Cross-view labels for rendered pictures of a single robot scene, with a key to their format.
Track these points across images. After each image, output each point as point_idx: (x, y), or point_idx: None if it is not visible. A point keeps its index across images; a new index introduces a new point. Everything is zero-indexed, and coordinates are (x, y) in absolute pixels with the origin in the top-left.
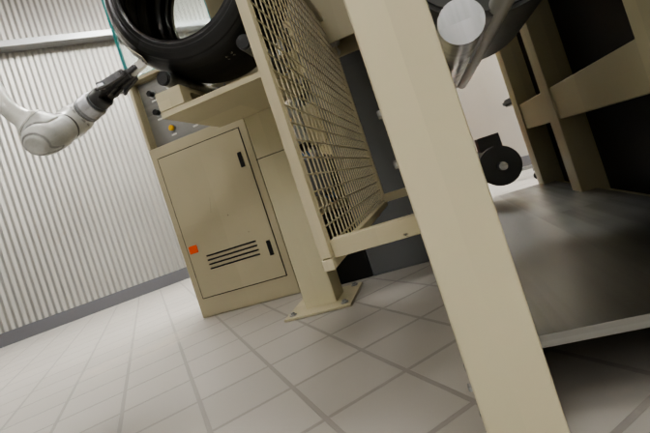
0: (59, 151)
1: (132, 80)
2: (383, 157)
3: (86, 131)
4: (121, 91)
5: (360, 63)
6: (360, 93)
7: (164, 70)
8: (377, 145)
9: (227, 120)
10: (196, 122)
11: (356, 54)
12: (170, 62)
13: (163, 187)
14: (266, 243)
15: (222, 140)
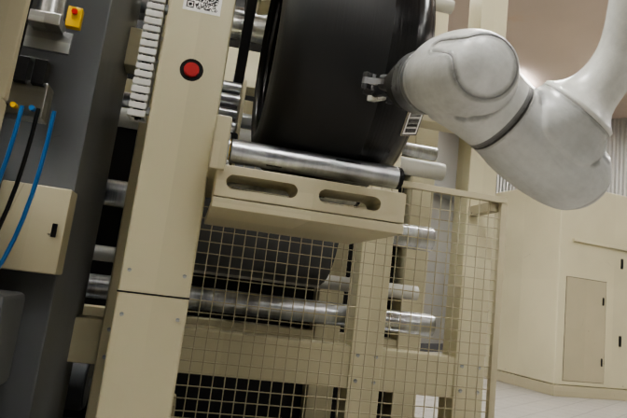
0: (531, 196)
1: (375, 95)
2: (62, 335)
3: (436, 121)
4: (385, 96)
5: (96, 174)
6: (85, 218)
7: (385, 158)
8: (66, 313)
9: (241, 215)
10: (313, 222)
11: (99, 160)
12: (391, 163)
13: None
14: None
15: None
